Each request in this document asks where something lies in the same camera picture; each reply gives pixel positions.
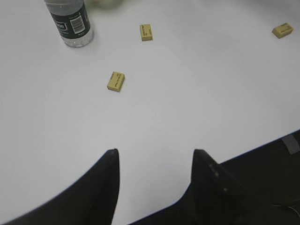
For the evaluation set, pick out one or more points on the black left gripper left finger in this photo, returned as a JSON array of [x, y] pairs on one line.
[[91, 200]]

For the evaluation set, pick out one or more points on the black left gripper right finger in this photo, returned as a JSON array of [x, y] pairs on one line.
[[219, 198]]

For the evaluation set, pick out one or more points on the yellow eraser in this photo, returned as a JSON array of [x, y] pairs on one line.
[[116, 81], [146, 32], [282, 30]]

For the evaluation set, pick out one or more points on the clear water bottle green label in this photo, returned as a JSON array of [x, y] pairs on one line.
[[71, 20]]

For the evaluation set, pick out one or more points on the grey tag under table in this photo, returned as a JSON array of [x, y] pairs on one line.
[[292, 144]]

